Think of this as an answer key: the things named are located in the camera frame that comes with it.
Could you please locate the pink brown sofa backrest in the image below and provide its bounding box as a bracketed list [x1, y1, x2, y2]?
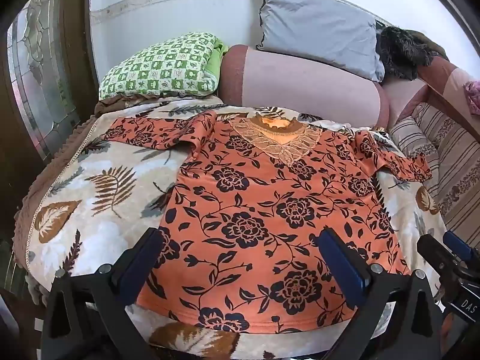
[382, 60, 480, 128]

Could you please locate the patterned glass window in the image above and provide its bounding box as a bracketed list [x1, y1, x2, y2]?
[5, 0, 81, 162]

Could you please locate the striped beige cushion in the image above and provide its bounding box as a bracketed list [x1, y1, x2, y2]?
[388, 101, 480, 241]

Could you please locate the orange black floral shirt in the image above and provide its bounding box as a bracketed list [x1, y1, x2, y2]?
[101, 110, 432, 334]

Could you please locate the leaf print blanket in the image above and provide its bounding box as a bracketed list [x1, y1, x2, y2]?
[13, 99, 451, 360]

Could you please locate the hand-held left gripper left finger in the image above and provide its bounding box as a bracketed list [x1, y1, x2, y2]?
[40, 227, 166, 360]

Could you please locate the brown folded cloth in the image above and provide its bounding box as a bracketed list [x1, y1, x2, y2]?
[94, 95, 151, 118]

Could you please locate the dark furry cloth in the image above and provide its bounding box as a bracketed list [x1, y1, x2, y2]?
[377, 25, 447, 80]

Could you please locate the pink bolster pillow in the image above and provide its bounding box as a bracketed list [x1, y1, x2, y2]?
[218, 44, 391, 128]

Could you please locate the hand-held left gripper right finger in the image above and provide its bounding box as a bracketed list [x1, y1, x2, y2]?
[318, 227, 445, 360]

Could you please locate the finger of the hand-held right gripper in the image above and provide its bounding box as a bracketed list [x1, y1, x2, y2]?
[442, 230, 474, 261]
[417, 233, 460, 275]

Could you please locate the green checkered pillow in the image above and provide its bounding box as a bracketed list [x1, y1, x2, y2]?
[98, 32, 229, 100]

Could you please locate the pink crumpled cloth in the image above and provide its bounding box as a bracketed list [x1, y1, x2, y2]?
[463, 80, 480, 115]

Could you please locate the grey pillow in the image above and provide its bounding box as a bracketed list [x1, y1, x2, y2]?
[255, 0, 386, 83]

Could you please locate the brown textured bed cover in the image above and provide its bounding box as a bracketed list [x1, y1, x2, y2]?
[11, 118, 98, 267]

